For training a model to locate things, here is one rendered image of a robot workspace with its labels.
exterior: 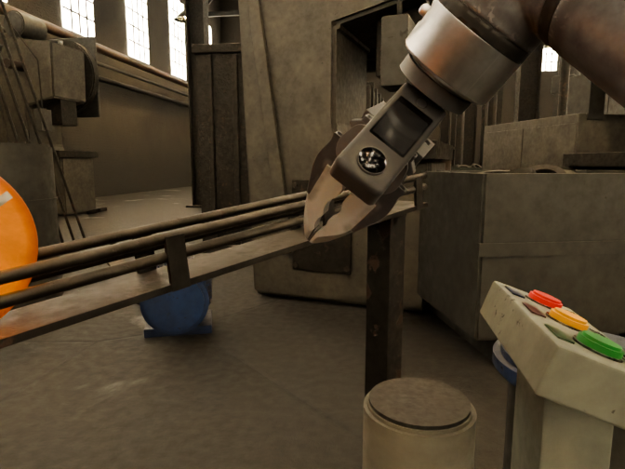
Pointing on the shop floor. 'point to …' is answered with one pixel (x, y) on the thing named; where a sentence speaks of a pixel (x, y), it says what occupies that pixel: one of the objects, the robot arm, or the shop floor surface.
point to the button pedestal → (556, 387)
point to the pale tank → (481, 127)
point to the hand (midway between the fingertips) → (312, 234)
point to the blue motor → (179, 312)
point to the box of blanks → (523, 244)
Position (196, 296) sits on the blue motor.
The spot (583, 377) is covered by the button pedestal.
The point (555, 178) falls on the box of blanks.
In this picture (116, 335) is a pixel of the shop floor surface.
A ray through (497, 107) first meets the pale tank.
